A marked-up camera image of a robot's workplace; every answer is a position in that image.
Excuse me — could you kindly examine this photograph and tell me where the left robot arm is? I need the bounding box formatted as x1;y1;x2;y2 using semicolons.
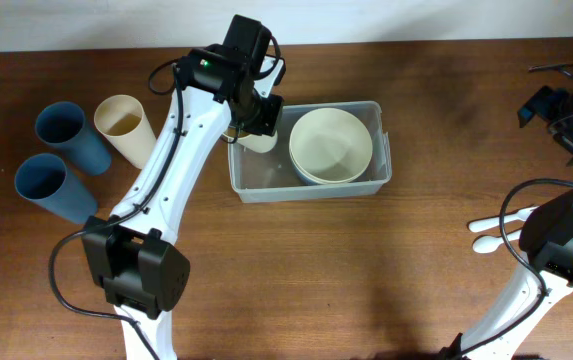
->
81;15;285;359

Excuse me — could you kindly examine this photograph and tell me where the blue bowl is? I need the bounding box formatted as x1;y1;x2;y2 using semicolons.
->
295;169;368;186

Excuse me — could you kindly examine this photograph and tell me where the blue cup front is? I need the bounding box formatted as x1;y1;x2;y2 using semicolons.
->
14;153;98;224

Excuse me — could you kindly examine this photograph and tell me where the white plastic fork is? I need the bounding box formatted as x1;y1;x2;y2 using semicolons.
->
468;206;536;233

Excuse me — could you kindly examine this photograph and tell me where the white plastic spoon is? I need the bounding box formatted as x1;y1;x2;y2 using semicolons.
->
472;230;521;254

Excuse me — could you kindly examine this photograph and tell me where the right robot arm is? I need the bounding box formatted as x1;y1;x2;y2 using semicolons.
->
438;86;573;359

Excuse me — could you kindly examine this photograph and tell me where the cream cup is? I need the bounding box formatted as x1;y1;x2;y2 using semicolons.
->
223;128;278;153
94;95;156;169

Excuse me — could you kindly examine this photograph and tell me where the cream cup front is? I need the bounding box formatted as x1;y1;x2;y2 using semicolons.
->
223;128;278;153

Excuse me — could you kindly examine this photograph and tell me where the cream bowl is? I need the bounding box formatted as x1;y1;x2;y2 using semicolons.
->
292;161;369;185
288;108;373;173

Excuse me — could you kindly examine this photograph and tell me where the blue cup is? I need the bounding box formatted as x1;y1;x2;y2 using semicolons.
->
35;101;112;176
14;153;98;224

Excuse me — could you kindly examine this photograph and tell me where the clear plastic container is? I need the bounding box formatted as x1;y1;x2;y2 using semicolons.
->
228;101;392;203

